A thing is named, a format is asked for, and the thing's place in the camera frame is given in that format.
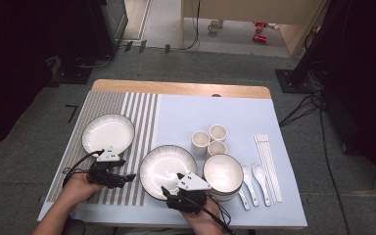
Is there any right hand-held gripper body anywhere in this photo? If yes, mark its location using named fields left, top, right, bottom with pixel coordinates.
left=165, top=171, right=212, bottom=215

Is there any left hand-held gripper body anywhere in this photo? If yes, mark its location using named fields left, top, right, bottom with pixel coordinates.
left=86, top=146, right=129, bottom=190

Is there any white ribbed plate dark rim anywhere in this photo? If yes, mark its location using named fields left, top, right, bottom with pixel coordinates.
left=81, top=113, right=136, bottom=158
left=139, top=144, right=199, bottom=202

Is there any white ceramic spoon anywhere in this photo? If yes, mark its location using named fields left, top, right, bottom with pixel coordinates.
left=237, top=188, right=252, bottom=212
left=240, top=163, right=260, bottom=209
left=252, top=163, right=272, bottom=208

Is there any row of white chopsticks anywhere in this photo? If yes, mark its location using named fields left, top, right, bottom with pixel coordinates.
left=254, top=133, right=284, bottom=204

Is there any person's left hand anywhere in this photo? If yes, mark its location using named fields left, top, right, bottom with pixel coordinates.
left=62, top=172, right=107, bottom=205

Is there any person's right hand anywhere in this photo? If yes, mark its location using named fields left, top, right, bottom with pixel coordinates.
left=179, top=199, right=225, bottom=235

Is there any striped beige placemat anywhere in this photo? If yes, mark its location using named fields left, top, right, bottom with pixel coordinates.
left=47, top=90, right=160, bottom=208

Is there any black chair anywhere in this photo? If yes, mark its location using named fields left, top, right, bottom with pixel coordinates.
left=61, top=217, right=86, bottom=235

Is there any light blue table mat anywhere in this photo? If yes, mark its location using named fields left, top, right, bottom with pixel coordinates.
left=37, top=93, right=308, bottom=229

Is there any wooden table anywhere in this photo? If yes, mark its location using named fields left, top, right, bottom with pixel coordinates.
left=91, top=78, right=272, bottom=100

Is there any black curtain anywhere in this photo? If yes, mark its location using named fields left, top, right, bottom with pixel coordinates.
left=0, top=0, right=102, bottom=155
left=319, top=0, right=376, bottom=194

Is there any black stand base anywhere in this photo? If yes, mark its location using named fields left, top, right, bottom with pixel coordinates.
left=275, top=68, right=311, bottom=95

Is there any dark equipment cabinet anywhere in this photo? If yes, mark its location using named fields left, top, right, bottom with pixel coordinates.
left=89, top=0, right=129, bottom=58

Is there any white mug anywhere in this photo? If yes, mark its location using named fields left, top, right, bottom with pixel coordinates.
left=208, top=19, right=224, bottom=33

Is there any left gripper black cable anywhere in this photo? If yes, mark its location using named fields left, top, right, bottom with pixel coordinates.
left=62, top=149, right=106, bottom=189

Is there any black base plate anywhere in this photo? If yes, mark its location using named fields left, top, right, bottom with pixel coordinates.
left=50, top=65, right=94, bottom=85

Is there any grey floor cable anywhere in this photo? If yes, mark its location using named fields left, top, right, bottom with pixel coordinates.
left=77, top=53, right=116, bottom=69

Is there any black floor cable bundle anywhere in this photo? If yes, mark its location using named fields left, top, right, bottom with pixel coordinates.
left=278, top=91, right=324, bottom=128

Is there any long black floor cable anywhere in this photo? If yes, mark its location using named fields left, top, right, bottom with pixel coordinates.
left=319, top=107, right=352, bottom=235

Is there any hanging black cable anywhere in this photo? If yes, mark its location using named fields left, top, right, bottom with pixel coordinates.
left=180, top=0, right=201, bottom=51

